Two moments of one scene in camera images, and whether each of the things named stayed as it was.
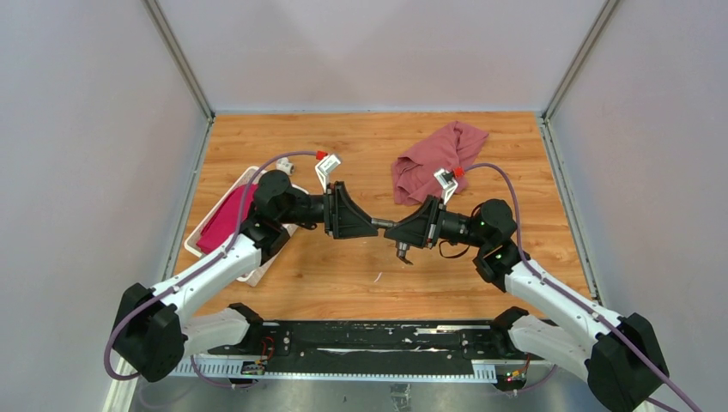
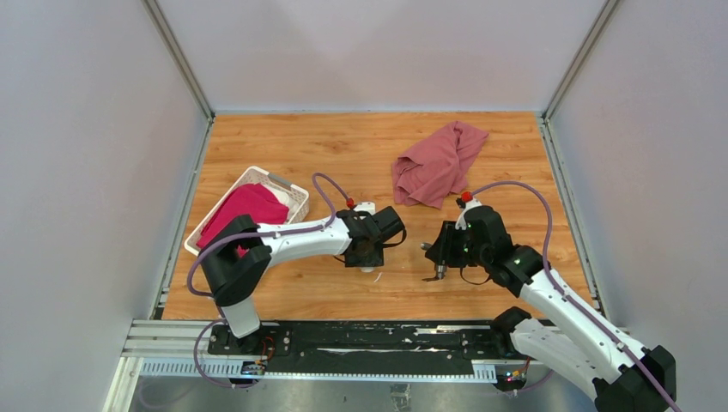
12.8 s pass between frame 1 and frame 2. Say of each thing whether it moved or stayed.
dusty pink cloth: stayed
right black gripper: moved
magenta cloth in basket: stayed
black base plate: stayed
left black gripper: moved
